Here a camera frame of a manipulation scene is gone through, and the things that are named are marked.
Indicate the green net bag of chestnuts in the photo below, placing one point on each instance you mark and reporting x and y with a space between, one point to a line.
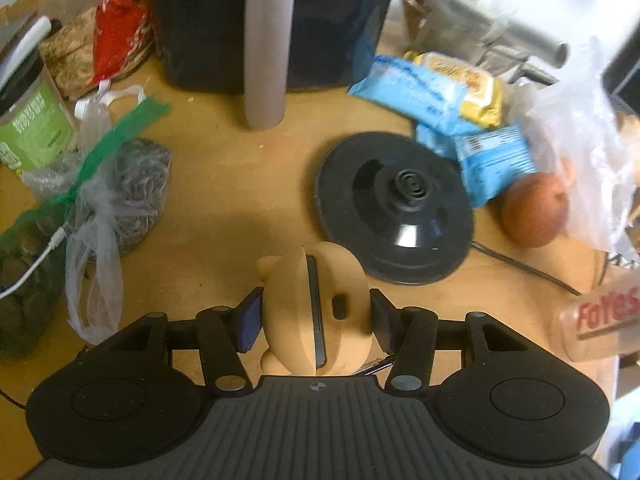
25 280

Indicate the tan pig-shaped case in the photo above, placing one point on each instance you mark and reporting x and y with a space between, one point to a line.
290 310

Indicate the beige patterned bag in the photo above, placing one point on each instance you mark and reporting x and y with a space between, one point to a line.
75 55

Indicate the yellow wipes packet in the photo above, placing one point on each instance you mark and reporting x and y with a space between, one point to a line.
480 92

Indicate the dark blue air fryer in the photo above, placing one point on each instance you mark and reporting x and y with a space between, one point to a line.
200 25

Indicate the clear bag of steel wool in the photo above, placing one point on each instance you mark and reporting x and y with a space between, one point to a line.
135 185

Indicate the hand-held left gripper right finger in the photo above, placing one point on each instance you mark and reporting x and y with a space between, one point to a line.
380 324

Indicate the television screen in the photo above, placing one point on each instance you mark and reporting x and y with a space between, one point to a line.
625 67

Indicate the white plastic bag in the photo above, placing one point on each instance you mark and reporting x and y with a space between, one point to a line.
590 150

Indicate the bowl of rolled papers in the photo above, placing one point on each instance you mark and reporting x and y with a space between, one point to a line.
450 15

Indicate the blue wipes packet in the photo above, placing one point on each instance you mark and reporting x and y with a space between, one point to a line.
410 87

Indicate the red snack bag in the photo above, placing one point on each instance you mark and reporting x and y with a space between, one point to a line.
122 25

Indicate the green label jar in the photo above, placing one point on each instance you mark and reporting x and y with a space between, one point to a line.
35 125

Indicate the grey power bank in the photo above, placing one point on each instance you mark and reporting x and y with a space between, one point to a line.
20 45

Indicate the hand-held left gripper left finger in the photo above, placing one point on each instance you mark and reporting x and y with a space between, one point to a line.
250 324

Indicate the orange round fruit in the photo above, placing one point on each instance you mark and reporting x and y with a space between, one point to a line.
532 212

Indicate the blue packet white label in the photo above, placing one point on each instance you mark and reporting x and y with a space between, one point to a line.
492 165

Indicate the clear shaker bottle grey lid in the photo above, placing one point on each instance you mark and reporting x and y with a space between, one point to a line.
600 320

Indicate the black kettle base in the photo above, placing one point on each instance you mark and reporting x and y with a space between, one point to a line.
400 240

